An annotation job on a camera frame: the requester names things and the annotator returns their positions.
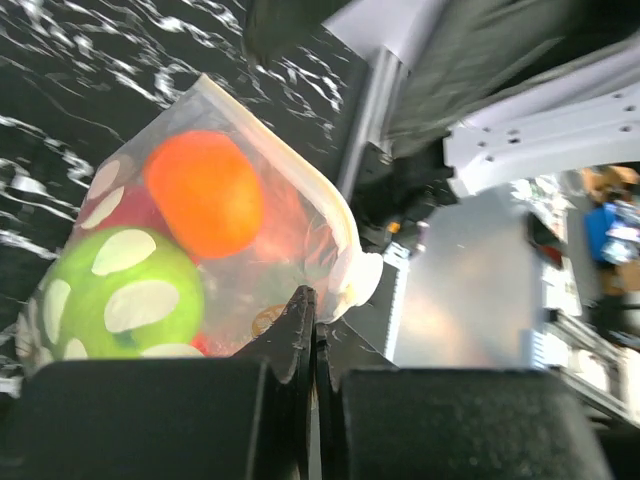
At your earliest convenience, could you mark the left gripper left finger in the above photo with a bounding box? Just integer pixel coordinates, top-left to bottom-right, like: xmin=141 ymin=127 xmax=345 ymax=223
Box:
xmin=1 ymin=286 xmax=316 ymax=479

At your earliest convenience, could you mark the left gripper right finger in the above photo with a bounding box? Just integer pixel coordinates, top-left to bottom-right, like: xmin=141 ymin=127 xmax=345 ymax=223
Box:
xmin=316 ymin=322 xmax=613 ymax=479

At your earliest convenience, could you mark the clear polka dot zip bag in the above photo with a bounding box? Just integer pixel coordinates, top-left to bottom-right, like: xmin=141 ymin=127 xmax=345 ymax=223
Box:
xmin=16 ymin=76 xmax=384 ymax=374

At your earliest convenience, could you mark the orange fake fruit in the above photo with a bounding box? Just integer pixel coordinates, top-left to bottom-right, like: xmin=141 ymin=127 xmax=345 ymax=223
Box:
xmin=143 ymin=130 xmax=265 ymax=258

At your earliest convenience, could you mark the red fake apple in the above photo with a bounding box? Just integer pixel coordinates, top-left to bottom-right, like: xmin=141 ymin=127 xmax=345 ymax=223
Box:
xmin=76 ymin=185 xmax=199 ymax=272

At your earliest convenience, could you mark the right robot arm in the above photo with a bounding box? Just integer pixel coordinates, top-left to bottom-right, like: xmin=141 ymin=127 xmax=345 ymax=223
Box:
xmin=338 ymin=1 xmax=639 ymax=198

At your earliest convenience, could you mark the green fake apple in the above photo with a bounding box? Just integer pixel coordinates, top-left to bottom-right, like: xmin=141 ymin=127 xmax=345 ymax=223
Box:
xmin=38 ymin=227 xmax=205 ymax=360

